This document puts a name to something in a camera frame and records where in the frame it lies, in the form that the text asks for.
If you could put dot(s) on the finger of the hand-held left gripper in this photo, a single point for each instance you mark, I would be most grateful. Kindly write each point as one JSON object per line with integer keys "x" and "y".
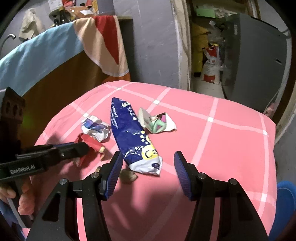
{"x": 69, "y": 153}
{"x": 64, "y": 144}

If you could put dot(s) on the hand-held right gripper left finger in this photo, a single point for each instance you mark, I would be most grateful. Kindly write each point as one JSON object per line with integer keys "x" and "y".
{"x": 113, "y": 176}

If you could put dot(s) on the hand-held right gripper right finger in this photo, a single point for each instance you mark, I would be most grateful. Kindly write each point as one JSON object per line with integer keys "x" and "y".
{"x": 185, "y": 176}

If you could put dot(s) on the brown nut shell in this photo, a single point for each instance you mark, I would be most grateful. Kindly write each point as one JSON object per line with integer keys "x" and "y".
{"x": 127, "y": 176}

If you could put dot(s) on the small brown shell piece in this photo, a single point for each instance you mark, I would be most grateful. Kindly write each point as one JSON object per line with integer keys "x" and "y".
{"x": 99, "y": 169}

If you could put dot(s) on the red wrapper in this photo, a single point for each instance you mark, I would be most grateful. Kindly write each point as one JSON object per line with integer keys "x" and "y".
{"x": 92, "y": 142}

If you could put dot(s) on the white blue wrapper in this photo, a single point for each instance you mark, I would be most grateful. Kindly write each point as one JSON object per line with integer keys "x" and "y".
{"x": 94, "y": 126}

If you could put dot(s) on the blue white packet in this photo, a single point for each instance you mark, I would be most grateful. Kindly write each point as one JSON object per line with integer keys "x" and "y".
{"x": 129, "y": 129}

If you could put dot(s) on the white green wrapper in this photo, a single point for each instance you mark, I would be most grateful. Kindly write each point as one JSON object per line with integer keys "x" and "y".
{"x": 157, "y": 125}

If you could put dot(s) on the blue plastic basin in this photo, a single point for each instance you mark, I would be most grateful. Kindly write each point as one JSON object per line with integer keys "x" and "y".
{"x": 284, "y": 208}

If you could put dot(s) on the person's left hand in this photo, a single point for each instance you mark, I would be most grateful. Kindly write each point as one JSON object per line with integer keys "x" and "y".
{"x": 26, "y": 197}

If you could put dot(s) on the pink checked cloth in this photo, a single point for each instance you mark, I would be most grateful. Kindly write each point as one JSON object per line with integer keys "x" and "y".
{"x": 208, "y": 150}

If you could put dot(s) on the brown wooden cabinet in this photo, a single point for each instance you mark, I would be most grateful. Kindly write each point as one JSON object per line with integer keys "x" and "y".
{"x": 69, "y": 83}

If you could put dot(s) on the light blue towel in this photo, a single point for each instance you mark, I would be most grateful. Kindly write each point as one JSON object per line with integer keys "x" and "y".
{"x": 34, "y": 60}

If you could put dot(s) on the red beige striped towel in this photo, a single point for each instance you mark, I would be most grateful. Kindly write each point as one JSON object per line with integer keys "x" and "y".
{"x": 101, "y": 46}

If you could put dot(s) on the white red plastic sack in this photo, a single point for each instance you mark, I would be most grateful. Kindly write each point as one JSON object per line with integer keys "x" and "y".
{"x": 211, "y": 69}

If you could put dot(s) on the metal faucet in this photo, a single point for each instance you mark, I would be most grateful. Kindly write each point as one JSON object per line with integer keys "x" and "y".
{"x": 10, "y": 35}

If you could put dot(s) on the beige hanging cloth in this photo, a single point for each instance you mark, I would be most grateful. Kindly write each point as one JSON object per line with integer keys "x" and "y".
{"x": 30, "y": 23}

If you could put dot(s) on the yellow bag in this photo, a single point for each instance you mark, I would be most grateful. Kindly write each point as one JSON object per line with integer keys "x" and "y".
{"x": 198, "y": 46}

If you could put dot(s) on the orange packaged box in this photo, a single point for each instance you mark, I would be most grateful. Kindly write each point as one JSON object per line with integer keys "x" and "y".
{"x": 81, "y": 11}

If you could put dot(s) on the clear jug of dark oil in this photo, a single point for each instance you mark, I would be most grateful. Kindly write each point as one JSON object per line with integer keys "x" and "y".
{"x": 105, "y": 7}

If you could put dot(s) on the clear plastic bags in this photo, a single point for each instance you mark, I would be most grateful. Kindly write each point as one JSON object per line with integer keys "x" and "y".
{"x": 217, "y": 32}

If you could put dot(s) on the green box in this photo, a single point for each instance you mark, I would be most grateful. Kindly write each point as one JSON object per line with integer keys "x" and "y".
{"x": 205, "y": 11}

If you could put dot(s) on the wooden door frame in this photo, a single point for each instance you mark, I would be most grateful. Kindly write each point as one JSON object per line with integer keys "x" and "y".
{"x": 182, "y": 46}

